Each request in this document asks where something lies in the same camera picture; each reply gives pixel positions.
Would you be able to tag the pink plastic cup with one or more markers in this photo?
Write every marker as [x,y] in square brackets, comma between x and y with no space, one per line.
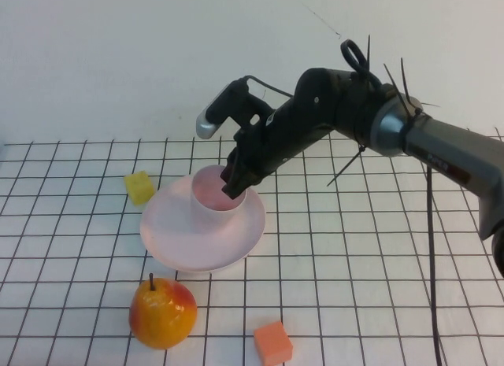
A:
[208,218]

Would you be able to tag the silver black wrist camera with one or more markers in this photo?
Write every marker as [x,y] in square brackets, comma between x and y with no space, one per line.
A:
[224,106]

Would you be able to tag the black zip tie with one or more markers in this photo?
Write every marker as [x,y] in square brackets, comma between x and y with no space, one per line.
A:
[370,59]
[346,167]
[393,80]
[405,78]

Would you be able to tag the orange foam cube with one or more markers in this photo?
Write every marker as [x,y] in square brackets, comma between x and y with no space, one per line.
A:
[272,342]

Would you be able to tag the yellow foam cube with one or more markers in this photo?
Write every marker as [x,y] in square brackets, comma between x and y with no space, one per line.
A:
[138,188]

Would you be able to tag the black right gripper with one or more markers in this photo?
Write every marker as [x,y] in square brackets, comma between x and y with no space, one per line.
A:
[271,145]

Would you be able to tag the red yellow apple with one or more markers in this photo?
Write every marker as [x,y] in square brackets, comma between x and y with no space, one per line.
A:
[161,315]

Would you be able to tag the white black-grid tablecloth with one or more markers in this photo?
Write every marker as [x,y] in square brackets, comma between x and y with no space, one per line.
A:
[354,244]

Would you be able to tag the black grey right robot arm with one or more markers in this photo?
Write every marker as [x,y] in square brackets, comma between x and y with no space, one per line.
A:
[433,141]

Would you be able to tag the pink round plate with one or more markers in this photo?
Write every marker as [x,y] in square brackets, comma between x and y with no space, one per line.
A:
[177,240]

